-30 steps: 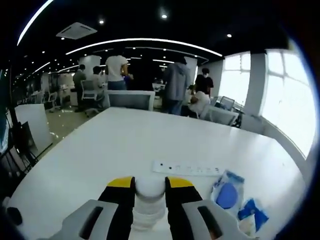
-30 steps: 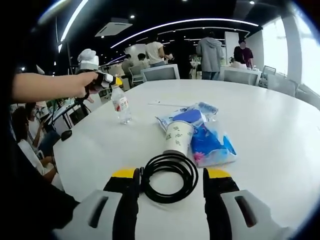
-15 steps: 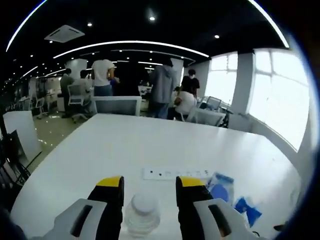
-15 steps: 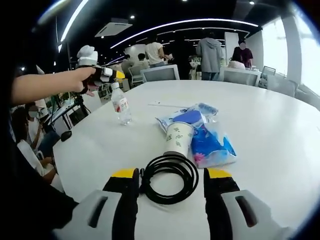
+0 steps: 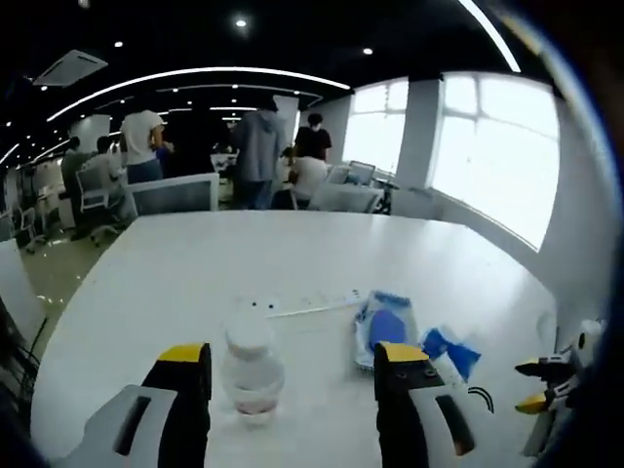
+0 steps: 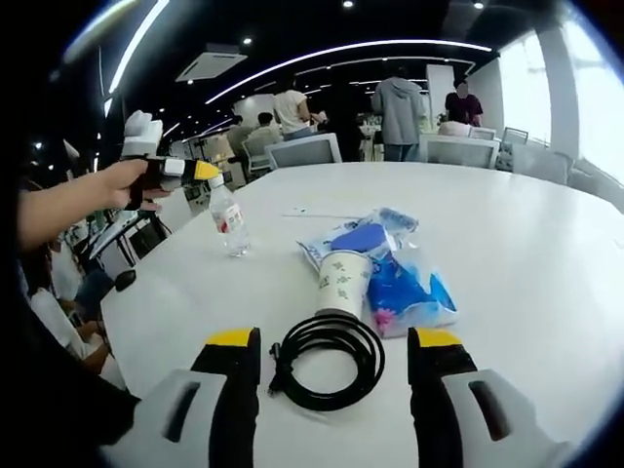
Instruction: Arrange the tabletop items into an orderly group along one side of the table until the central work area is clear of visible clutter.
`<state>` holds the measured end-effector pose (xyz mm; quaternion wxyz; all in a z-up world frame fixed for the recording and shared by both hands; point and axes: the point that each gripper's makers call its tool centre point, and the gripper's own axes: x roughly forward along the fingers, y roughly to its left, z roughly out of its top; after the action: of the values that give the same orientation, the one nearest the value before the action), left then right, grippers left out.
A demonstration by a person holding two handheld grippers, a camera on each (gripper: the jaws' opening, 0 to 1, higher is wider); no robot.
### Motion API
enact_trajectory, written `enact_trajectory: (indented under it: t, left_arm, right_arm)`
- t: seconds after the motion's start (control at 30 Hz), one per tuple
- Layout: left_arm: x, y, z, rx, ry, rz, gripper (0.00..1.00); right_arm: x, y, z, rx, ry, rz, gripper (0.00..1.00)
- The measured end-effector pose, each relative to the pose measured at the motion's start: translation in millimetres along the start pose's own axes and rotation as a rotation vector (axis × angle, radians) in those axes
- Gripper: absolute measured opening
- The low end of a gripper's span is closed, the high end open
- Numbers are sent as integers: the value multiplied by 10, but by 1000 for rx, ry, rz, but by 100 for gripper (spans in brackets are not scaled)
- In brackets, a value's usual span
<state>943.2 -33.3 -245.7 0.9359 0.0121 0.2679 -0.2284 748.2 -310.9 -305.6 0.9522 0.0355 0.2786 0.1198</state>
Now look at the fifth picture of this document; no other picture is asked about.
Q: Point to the white office chair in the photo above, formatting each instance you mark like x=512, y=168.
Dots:
x=95, y=190

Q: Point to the white table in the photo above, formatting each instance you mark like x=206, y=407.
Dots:
x=244, y=253

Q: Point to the blue tissue pack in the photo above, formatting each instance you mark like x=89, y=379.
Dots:
x=463, y=358

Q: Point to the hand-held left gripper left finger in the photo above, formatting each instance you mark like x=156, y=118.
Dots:
x=187, y=409

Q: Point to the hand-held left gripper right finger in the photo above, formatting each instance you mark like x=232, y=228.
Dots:
x=402, y=414

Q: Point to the white wet wipes pack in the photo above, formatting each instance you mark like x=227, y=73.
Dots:
x=390, y=322

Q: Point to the curved ceiling light strip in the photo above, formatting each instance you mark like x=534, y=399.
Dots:
x=195, y=71

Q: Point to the large window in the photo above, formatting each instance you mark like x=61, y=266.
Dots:
x=497, y=156

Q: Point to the white framed mesh chair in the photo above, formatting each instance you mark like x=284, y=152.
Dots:
x=346, y=200
x=170, y=195

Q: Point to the ceiling air conditioner vent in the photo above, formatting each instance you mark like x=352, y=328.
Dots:
x=70, y=68

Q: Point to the clear plastic bottle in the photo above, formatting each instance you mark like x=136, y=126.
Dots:
x=251, y=375

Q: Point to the grey mesh chair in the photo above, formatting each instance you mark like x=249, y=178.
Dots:
x=362, y=173

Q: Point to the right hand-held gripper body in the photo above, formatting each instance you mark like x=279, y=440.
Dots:
x=590, y=341

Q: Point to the small window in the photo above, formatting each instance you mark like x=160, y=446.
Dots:
x=375, y=127

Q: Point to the white power strip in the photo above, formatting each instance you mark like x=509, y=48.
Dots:
x=317, y=306

